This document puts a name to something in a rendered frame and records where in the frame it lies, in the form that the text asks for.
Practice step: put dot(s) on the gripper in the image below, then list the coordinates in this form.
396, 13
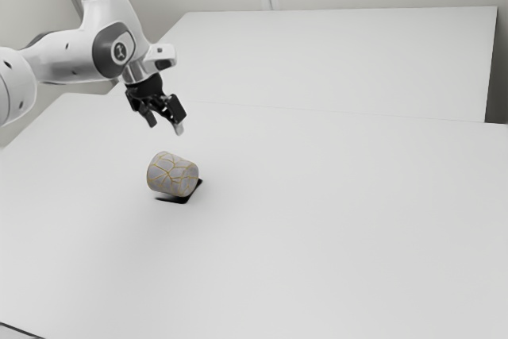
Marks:
146, 91

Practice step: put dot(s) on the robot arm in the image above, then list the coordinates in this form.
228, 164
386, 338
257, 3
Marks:
59, 51

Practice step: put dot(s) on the grey mug with gold cracks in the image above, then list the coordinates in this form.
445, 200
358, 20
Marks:
171, 174

